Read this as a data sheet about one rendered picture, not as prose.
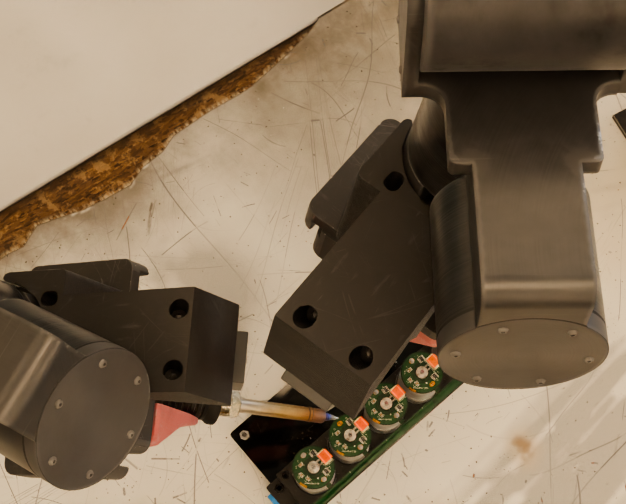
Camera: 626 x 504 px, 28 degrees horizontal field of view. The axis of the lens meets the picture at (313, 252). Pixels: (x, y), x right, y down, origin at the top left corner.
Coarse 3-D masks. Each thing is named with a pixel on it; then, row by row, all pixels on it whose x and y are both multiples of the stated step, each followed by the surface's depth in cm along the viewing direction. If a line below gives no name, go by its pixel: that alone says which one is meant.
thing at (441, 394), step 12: (456, 384) 73; (444, 396) 73; (420, 408) 73; (432, 408) 73; (408, 420) 73; (396, 432) 73; (384, 444) 72; (372, 456) 72; (360, 468) 72; (348, 480) 72; (336, 492) 72
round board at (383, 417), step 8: (384, 384) 73; (392, 384) 73; (384, 392) 73; (368, 400) 73; (376, 400) 73; (400, 400) 73; (368, 408) 73; (376, 408) 73; (392, 408) 73; (400, 408) 73; (376, 416) 73; (384, 416) 73; (392, 416) 73; (400, 416) 73; (384, 424) 73
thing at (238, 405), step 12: (240, 396) 68; (228, 408) 67; (240, 408) 68; (252, 408) 68; (264, 408) 68; (276, 408) 68; (288, 408) 69; (300, 408) 69; (312, 408) 70; (300, 420) 69; (312, 420) 69; (324, 420) 70
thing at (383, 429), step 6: (384, 402) 73; (390, 402) 73; (384, 408) 73; (390, 408) 73; (366, 414) 74; (366, 420) 76; (372, 420) 73; (372, 426) 76; (378, 426) 74; (384, 426) 74; (390, 426) 74; (396, 426) 76; (378, 432) 77; (384, 432) 76; (390, 432) 77
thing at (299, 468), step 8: (304, 448) 72; (312, 448) 72; (320, 448) 72; (296, 456) 72; (312, 456) 72; (296, 464) 72; (304, 464) 72; (328, 464) 72; (296, 472) 72; (304, 472) 72; (320, 472) 72; (328, 472) 72; (296, 480) 72; (304, 480) 72; (312, 480) 72; (320, 480) 72; (328, 480) 72; (312, 488) 72
